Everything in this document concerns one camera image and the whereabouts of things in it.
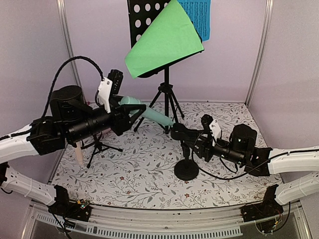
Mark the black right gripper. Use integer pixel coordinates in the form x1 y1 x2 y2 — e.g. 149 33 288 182
186 129 246 166

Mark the mint green toy microphone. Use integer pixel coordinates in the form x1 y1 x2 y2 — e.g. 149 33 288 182
120 96 174 126

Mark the black round-base mic stand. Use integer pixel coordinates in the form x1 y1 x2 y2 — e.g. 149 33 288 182
170 122 199 181

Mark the black small tripod mic stand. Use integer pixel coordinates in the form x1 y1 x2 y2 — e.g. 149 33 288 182
80 133 123 169

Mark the beige toy microphone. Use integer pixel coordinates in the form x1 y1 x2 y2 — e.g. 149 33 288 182
74 142 83 165

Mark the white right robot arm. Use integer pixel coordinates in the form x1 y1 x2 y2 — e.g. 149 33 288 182
171 123 319 217

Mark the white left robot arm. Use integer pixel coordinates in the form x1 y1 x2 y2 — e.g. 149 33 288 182
0 85 146 216

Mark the floral patterned table mat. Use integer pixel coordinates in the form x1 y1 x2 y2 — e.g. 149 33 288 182
48 102 285 209

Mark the green paper sheet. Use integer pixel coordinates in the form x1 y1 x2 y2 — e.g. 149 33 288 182
125 0 204 79

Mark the black tripod music stand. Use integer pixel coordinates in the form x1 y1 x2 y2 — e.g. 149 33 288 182
127 0 202 121

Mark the blue printed paper sheet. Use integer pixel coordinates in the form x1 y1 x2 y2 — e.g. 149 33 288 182
178 0 211 41

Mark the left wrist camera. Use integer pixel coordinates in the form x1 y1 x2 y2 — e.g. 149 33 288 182
95 69 124 113

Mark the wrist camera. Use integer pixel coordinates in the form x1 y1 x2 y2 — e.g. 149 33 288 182
201 114 222 146
95 69 124 113

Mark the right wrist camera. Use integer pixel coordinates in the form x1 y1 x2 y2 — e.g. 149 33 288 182
201 114 222 146

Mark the black braided left cable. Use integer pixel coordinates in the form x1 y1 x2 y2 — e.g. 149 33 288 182
42 56 105 118

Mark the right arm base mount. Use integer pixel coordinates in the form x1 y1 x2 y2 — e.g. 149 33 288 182
240 184 291 235

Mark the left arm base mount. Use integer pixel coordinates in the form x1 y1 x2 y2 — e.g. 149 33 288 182
48 185 92 236

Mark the left metal frame post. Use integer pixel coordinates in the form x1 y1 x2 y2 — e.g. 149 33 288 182
56 0 85 100

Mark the metal frame post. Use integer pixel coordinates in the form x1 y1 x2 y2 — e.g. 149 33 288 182
56 0 85 100
245 0 274 108

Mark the right metal frame post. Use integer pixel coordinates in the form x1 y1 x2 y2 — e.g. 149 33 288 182
245 0 274 108

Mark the front metal rail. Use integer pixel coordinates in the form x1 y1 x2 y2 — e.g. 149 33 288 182
22 202 312 239

